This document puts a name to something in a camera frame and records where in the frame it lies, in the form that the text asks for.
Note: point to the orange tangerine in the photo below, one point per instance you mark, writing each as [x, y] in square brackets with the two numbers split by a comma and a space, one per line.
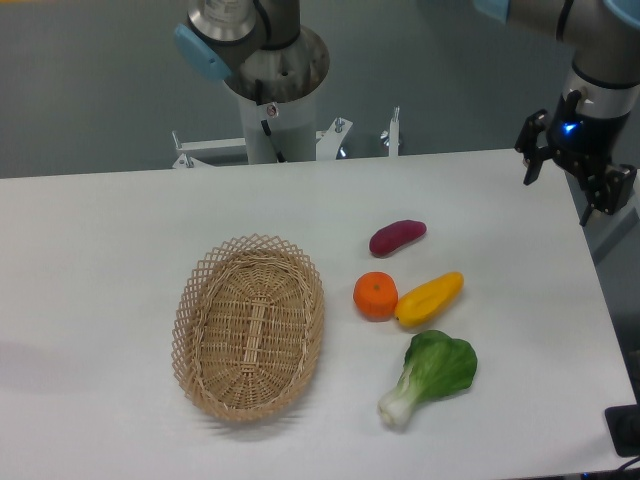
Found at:
[375, 295]

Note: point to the green bok choy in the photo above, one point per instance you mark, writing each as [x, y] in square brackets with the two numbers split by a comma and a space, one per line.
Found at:
[436, 366]

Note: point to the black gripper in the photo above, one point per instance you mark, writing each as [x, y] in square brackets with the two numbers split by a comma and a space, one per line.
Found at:
[581, 145]

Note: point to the purple sweet potato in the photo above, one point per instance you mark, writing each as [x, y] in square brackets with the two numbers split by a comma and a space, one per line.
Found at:
[395, 236]

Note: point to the white metal base frame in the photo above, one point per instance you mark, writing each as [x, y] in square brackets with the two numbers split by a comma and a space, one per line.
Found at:
[329, 145]

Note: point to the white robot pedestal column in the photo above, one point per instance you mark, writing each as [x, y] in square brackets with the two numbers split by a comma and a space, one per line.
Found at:
[279, 132]

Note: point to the black device at table edge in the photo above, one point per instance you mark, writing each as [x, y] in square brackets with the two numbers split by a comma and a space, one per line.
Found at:
[623, 425]

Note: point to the yellow mango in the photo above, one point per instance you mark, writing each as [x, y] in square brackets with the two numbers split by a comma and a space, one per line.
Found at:
[425, 302]

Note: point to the silver robot arm base joint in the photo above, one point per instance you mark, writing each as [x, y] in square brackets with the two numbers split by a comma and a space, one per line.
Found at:
[259, 49]

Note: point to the oval woven wicker basket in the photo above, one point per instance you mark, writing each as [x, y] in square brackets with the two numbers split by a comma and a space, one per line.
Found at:
[249, 328]

